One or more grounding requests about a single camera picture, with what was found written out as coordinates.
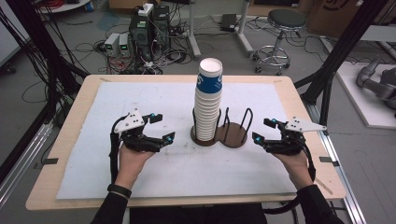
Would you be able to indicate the black round stool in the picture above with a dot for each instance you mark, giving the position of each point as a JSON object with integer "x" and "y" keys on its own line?
{"x": 285, "y": 19}

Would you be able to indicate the round white table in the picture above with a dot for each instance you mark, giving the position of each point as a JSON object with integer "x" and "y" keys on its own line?
{"x": 65, "y": 6}

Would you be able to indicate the grey desk leg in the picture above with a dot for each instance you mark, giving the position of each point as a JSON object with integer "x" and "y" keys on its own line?
{"x": 193, "y": 31}
{"x": 244, "y": 31}

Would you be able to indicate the white platform board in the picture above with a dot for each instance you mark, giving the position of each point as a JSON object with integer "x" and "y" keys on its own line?
{"x": 355, "y": 99}

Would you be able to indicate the aluminium rail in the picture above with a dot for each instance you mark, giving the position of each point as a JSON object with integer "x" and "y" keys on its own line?
{"x": 345, "y": 177}
{"x": 21, "y": 165}

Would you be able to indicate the brown cardboard box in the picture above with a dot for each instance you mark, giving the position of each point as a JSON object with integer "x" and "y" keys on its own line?
{"x": 336, "y": 15}

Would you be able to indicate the black box on floor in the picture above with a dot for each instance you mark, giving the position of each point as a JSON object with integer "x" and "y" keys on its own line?
{"x": 228, "y": 21}

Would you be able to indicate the white power strip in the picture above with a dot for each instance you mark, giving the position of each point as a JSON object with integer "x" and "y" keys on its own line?
{"x": 145, "y": 10}

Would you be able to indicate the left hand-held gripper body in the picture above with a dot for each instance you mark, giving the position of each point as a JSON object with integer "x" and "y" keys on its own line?
{"x": 132, "y": 123}

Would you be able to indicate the person's right hand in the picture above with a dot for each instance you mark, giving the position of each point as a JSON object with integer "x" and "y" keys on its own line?
{"x": 295, "y": 168}

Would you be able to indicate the grey bench power supply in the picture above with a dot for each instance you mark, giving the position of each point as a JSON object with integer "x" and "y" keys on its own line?
{"x": 124, "y": 44}
{"x": 112, "y": 44}

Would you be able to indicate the white table mat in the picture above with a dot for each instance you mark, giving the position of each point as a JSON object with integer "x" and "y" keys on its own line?
{"x": 124, "y": 96}

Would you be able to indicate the person's left hand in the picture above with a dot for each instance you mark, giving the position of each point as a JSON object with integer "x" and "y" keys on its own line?
{"x": 130, "y": 166}

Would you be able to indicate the stack of paper cups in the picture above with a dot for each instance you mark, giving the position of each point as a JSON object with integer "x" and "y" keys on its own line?
{"x": 208, "y": 102}

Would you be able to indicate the black computer tower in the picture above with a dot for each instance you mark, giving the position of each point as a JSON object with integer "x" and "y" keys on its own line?
{"x": 162, "y": 25}
{"x": 140, "y": 35}

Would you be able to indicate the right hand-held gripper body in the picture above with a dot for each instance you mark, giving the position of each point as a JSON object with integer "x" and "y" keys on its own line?
{"x": 300, "y": 125}

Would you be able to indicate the brown wooden cup rack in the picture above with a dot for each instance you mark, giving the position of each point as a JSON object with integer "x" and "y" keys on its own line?
{"x": 232, "y": 135}

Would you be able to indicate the black wristband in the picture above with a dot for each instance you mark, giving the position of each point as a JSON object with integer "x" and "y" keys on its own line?
{"x": 120, "y": 190}

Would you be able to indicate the black tape strip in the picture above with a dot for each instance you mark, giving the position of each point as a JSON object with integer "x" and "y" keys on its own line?
{"x": 328, "y": 160}
{"x": 49, "y": 161}

